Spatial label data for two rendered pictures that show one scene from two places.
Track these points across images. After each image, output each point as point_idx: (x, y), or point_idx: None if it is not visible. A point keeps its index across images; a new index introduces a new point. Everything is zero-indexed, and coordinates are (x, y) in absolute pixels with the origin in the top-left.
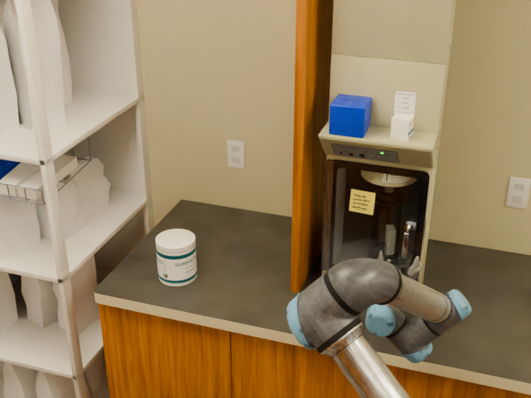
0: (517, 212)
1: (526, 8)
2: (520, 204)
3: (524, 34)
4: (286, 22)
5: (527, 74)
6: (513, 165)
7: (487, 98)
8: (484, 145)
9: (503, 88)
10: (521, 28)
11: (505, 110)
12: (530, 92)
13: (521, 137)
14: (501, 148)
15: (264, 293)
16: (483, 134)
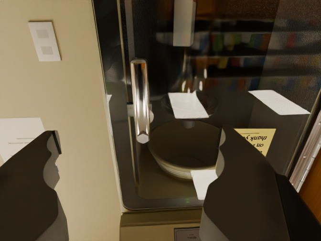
0: (34, 14)
1: (99, 184)
2: (36, 27)
3: (95, 171)
4: None
5: (83, 148)
6: (63, 73)
7: (107, 129)
8: (97, 89)
9: (97, 137)
10: (99, 173)
11: (90, 122)
12: (75, 137)
13: (67, 101)
14: (80, 88)
15: None
16: (101, 99)
